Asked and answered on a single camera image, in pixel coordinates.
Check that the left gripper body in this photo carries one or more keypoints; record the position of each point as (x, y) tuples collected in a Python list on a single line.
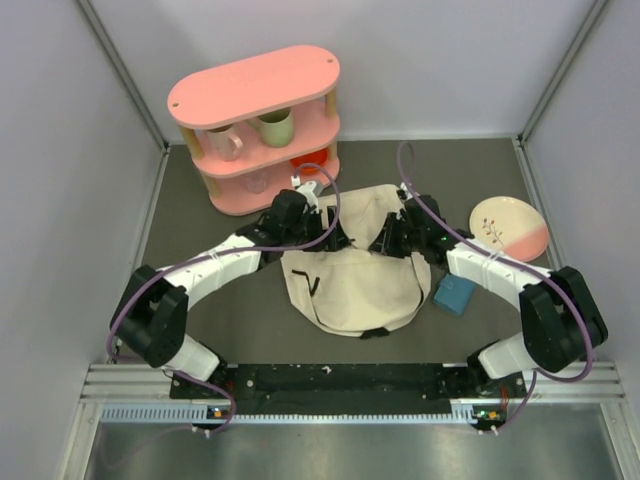
[(308, 230)]

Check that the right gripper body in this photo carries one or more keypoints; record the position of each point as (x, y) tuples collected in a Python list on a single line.
[(400, 241)]

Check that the cream canvas backpack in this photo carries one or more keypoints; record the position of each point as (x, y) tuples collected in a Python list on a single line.
[(354, 291)]

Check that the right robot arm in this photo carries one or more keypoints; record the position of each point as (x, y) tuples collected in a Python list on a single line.
[(560, 321)]

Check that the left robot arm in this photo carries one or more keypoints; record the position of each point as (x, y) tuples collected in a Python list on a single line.
[(152, 314)]

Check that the clear glass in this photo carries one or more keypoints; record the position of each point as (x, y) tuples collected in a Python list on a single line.
[(257, 182)]

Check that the orange bowl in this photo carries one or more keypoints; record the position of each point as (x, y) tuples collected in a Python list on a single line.
[(318, 157)]

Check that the cream and pink plate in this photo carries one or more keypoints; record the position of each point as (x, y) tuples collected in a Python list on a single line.
[(510, 225)]

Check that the green mug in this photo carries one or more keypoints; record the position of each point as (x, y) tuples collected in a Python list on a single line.
[(276, 128)]

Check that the pink three-tier shelf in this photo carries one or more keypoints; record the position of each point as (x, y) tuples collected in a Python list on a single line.
[(303, 78)]

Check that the pink mug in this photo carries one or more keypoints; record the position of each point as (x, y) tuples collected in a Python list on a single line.
[(226, 142)]

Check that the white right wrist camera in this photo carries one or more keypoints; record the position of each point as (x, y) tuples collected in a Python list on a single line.
[(403, 193)]

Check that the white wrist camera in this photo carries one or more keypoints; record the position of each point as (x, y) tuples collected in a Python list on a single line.
[(311, 190), (403, 193)]

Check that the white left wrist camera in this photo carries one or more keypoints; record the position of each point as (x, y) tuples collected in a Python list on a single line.
[(311, 190)]

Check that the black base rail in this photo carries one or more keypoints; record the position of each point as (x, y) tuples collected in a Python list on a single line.
[(353, 389)]

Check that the grey cable duct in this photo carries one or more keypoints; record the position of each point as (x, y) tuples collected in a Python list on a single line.
[(205, 412)]

